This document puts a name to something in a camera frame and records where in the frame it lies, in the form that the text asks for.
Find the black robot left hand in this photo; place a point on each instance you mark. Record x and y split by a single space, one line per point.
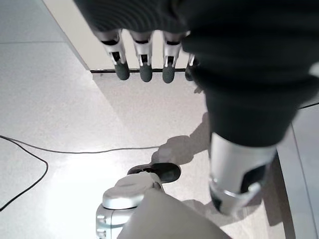
249 74

